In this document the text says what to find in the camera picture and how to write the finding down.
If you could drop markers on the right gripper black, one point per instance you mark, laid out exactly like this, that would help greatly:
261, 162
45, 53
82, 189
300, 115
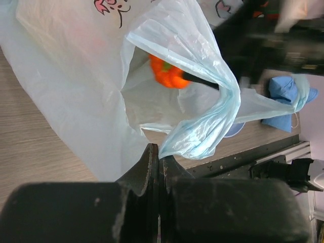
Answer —
250, 43

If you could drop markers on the blue round plate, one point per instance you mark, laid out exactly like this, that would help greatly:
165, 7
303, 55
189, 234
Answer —
234, 130

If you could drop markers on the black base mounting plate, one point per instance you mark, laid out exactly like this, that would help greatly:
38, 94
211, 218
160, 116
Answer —
232, 162

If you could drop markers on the orange fake pumpkin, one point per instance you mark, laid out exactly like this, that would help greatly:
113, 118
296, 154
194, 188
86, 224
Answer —
166, 74

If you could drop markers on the light blue plastic bag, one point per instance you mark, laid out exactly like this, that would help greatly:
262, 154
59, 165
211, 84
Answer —
85, 64

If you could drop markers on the blue cloth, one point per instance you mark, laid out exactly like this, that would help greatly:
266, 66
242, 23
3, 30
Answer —
282, 89

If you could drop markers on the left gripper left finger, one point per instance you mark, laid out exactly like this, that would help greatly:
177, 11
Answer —
122, 211

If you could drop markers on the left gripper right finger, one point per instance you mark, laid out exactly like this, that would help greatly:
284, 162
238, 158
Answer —
227, 210

